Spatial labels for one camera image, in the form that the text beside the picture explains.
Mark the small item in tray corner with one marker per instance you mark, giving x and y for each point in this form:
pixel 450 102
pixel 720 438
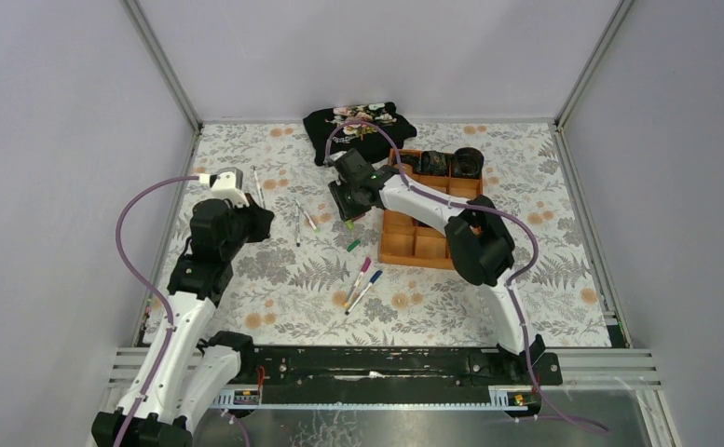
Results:
pixel 409 162

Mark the white pen blue cap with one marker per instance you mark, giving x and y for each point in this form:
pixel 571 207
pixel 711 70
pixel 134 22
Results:
pixel 355 301

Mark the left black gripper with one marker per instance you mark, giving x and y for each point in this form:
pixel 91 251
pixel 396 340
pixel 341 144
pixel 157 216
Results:
pixel 260 223

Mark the dark green pen cap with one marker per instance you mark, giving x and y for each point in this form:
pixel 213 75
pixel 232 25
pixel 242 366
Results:
pixel 353 245

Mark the orange wooden compartment tray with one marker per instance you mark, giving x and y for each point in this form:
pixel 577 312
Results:
pixel 410 242

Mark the rolled black belt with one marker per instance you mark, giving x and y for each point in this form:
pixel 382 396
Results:
pixel 434 163
pixel 467 163

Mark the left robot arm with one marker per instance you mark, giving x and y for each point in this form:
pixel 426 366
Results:
pixel 165 402

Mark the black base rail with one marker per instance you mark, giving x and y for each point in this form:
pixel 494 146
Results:
pixel 364 375

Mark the rolled black belt top middle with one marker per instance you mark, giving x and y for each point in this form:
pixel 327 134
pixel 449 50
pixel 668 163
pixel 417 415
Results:
pixel 434 163

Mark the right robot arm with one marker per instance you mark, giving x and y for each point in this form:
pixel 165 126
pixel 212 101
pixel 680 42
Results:
pixel 479 242

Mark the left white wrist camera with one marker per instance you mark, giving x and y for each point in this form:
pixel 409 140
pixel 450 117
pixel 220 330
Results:
pixel 227 185

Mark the floral patterned table mat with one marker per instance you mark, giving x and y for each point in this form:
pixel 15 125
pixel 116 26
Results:
pixel 281 294

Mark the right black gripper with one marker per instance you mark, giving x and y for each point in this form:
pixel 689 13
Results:
pixel 345 206

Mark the white pen magenta cap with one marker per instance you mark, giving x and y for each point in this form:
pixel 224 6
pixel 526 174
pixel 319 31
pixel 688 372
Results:
pixel 357 281

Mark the white pen light green cap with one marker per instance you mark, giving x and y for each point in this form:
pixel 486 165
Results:
pixel 307 216

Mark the black floral folded shirt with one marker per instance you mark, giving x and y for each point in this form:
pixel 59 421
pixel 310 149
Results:
pixel 338 126

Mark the rolled black belt top right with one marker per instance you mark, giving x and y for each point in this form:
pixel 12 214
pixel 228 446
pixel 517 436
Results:
pixel 467 163

